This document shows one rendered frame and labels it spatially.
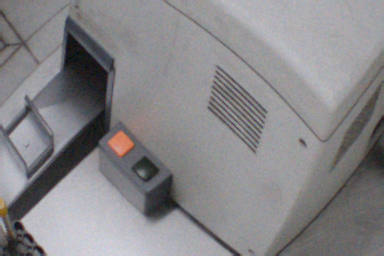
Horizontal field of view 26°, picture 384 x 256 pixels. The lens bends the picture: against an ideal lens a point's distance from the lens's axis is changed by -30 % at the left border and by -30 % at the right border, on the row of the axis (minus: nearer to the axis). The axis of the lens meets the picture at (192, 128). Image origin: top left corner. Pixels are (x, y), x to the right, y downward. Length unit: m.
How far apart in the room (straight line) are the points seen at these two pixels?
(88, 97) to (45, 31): 1.17
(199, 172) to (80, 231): 0.14
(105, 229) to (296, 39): 0.32
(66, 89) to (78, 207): 0.11
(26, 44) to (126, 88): 1.24
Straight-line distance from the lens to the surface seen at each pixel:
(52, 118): 0.87
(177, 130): 0.79
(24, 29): 2.07
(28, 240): 0.84
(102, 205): 0.88
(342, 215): 0.90
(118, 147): 0.85
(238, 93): 0.69
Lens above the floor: 1.68
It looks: 61 degrees down
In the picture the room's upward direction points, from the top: 11 degrees clockwise
